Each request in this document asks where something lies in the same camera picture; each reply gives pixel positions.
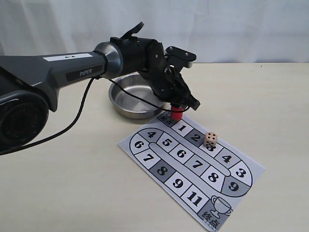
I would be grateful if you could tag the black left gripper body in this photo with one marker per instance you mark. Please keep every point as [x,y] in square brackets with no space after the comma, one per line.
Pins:
[169,86]

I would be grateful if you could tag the red cylinder game piece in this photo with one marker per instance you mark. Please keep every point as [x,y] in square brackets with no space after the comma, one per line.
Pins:
[176,113]

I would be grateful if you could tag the beige wooden die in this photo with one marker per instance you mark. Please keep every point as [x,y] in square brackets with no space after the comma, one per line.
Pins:
[210,139]

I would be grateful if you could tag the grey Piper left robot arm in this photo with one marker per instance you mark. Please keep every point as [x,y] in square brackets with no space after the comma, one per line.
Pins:
[29,85]

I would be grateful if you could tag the stainless steel round bowl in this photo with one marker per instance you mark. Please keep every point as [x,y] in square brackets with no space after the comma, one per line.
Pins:
[133,98]

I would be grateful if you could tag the white curtain backdrop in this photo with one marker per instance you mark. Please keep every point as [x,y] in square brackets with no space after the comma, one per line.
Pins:
[215,30]

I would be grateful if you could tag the printed paper game board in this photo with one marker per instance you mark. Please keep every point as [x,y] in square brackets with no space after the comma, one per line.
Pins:
[208,182]

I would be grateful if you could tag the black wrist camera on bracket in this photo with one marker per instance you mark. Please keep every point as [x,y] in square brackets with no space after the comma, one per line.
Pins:
[179,58]

